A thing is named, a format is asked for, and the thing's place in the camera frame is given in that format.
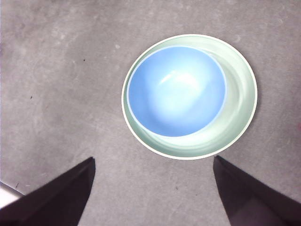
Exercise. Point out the blue ribbed bowl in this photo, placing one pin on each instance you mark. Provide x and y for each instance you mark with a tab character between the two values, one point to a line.
176	94

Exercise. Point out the green round plate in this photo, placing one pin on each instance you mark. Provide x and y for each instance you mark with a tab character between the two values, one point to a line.
240	94

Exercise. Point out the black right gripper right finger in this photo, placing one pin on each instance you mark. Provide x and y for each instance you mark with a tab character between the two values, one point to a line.
254	202

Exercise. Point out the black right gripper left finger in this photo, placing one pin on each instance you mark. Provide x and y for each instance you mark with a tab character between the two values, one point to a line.
54	202

